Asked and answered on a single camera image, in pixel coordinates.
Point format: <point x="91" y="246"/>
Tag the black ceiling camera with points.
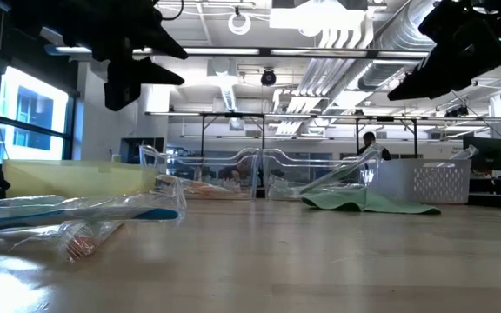
<point x="268" y="78"/>

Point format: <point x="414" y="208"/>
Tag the green cloth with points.
<point x="363" y="202"/>

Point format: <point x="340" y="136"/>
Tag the orange toothbrush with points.
<point x="81" y="245"/>

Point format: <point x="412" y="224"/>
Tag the yellow plastic bin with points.
<point x="81" y="178"/>

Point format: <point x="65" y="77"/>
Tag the wrapped blue toothbrush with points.
<point x="159" y="214"/>

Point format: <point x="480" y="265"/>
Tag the white perforated plastic basket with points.
<point x="407" y="178"/>

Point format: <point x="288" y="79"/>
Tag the black wall display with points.
<point x="131" y="150"/>

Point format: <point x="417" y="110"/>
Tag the overhead LED light bar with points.
<point x="233" y="51"/>

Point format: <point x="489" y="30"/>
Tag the clear plastic bin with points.
<point x="198" y="167"/>
<point x="285" y="174"/>

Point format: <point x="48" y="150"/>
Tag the black computer monitor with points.
<point x="485" y="152"/>

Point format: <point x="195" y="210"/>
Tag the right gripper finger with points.
<point x="433" y="78"/>

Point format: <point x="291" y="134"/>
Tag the black background workstation frame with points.
<point x="262" y="130"/>

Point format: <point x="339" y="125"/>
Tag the purple toothbrush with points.
<point x="465" y="152"/>

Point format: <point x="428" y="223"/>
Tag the person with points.
<point x="370" y="141"/>

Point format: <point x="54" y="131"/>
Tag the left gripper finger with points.
<point x="159" y="43"/>
<point x="159" y="76"/>

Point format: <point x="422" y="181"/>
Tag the window with dark frame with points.
<point x="33" y="130"/>

